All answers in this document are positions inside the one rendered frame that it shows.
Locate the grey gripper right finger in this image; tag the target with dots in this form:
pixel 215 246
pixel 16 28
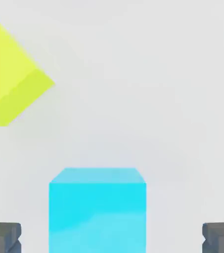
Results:
pixel 222 238

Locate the small cyan cube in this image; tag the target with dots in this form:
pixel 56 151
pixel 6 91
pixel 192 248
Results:
pixel 97 213

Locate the large yellow box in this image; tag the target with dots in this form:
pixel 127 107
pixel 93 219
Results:
pixel 7 79

